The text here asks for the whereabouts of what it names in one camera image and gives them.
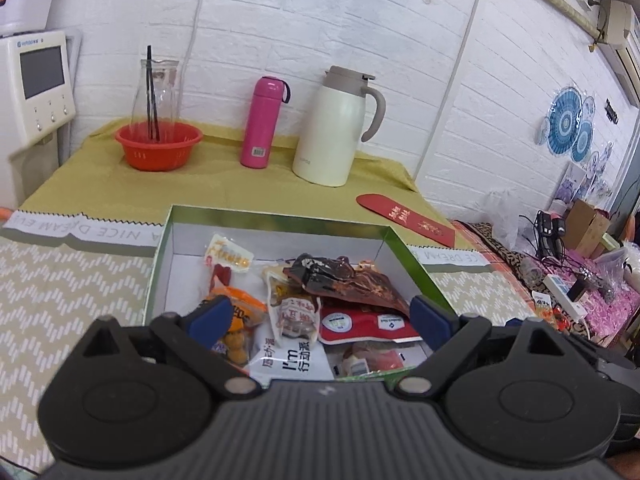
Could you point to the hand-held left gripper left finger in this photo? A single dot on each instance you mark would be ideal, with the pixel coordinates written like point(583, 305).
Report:
point(212, 317)

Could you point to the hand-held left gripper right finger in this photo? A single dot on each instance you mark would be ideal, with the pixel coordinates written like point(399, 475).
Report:
point(430, 321)

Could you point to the orange packet of yellow balls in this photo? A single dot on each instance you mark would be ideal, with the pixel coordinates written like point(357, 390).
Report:
point(239, 335)

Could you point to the red packet with round labels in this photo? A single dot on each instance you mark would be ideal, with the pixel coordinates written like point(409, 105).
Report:
point(367, 324)

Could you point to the yellow white snack packet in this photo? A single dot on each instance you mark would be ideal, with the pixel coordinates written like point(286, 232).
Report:
point(226, 255)

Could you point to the clear packet with pink snack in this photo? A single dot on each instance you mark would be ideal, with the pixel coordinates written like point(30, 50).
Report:
point(372, 360)

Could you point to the green cardboard box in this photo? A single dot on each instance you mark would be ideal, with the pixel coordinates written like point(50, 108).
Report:
point(190, 250)

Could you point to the tan packet with brown snack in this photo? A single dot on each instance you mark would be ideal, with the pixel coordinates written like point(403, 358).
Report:
point(292, 310)

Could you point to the dark brown snack packet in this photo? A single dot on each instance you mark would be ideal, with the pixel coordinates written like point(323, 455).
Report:
point(350, 280)

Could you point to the leopard print cloth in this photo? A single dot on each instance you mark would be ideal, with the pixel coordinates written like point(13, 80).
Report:
point(500, 250)

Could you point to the red envelope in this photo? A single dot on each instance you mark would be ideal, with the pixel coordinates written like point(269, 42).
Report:
point(400, 215)

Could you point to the yellow-green tablecloth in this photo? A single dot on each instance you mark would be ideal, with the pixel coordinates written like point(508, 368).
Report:
point(225, 185)

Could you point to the white power strip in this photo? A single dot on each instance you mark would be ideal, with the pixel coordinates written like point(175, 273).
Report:
point(562, 292)

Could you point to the beige zigzag patterned cloth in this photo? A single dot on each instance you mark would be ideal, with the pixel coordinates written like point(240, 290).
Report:
point(65, 290)

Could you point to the black power adapter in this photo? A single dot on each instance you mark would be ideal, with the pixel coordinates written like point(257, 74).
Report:
point(580, 289)

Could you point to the orange plastic basket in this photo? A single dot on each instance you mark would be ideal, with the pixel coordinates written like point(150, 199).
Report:
point(157, 152)

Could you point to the pink floral cloth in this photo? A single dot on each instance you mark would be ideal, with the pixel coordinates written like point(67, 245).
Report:
point(610, 315)

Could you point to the brown cardboard box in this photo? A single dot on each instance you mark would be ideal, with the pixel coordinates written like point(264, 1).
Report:
point(585, 227)

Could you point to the crumpled clear plastic bag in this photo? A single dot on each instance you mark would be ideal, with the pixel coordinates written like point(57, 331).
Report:
point(617, 270)

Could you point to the pink thermos bottle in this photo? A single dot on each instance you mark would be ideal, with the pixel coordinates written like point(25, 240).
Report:
point(262, 125)

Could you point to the purple picture cards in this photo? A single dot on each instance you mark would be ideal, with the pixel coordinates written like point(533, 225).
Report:
point(585, 180)

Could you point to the cream thermal jug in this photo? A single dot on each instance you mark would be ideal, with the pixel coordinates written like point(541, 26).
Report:
point(325, 135)

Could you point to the black straw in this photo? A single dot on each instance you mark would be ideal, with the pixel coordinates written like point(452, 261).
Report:
point(155, 105)
point(149, 90)

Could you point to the glass carafe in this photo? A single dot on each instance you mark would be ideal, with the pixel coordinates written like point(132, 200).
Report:
point(160, 90)

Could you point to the white appliance with screen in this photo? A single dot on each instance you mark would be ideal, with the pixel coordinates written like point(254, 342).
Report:
point(35, 85)

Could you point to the white air conditioner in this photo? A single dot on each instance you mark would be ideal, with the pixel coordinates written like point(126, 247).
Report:
point(622, 35)

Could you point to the blue fan wall decoration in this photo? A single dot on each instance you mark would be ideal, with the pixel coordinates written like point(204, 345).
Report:
point(567, 120)

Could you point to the white wall pipe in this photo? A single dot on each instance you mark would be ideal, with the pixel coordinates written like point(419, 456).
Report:
point(455, 60)

